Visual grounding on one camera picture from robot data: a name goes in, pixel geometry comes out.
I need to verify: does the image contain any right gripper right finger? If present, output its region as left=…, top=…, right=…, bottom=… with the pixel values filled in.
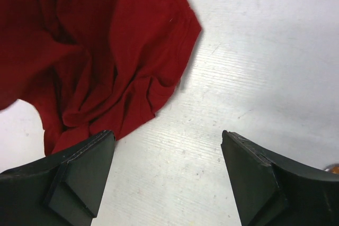
left=221, top=131, right=338, bottom=225

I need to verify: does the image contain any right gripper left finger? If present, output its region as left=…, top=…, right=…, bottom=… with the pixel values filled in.
left=1, top=130, right=115, bottom=225

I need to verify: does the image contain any red cloth garment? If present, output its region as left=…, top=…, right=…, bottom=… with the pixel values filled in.
left=1, top=0, right=201, bottom=155

